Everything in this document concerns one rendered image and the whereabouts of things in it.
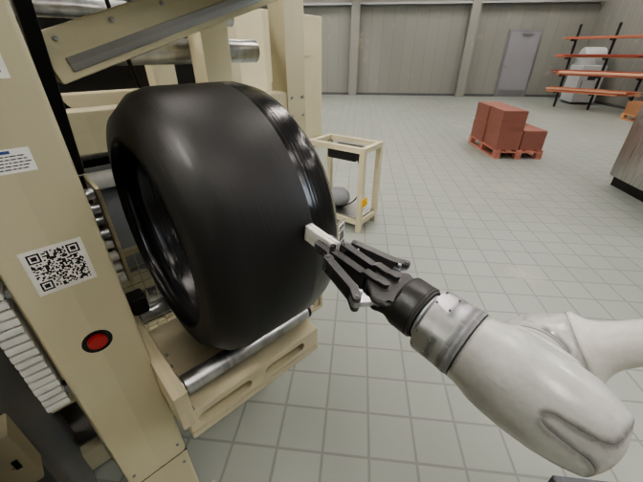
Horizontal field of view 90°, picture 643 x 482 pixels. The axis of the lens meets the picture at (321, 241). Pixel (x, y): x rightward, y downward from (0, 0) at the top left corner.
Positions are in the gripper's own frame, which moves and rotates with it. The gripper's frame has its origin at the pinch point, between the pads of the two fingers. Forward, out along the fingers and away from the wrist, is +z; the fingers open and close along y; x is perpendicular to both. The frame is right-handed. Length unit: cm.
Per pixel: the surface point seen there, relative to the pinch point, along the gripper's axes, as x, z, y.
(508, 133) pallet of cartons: 103, 131, -537
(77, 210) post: -3.7, 23.3, 28.1
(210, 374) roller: 33.7, 10.4, 18.1
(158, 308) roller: 37, 38, 19
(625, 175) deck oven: 101, -26, -499
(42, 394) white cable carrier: 26, 20, 43
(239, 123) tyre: -14.7, 17.4, 3.8
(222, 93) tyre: -17.4, 25.9, 1.9
